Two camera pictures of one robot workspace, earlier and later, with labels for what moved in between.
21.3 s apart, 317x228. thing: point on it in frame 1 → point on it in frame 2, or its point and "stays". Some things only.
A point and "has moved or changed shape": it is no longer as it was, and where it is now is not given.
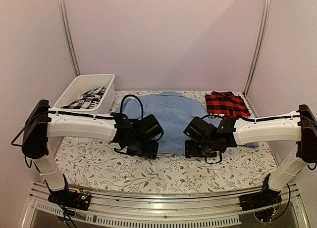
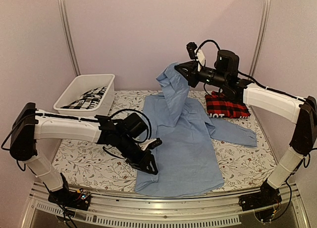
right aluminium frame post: [262, 30] stays
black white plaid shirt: [89, 100] stays
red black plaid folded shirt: [226, 104] stays
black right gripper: [190, 151] → [190, 74]
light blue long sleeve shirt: [172, 110] has moved or changed shape
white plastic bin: [93, 93] stays
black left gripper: [152, 152] → [145, 162]
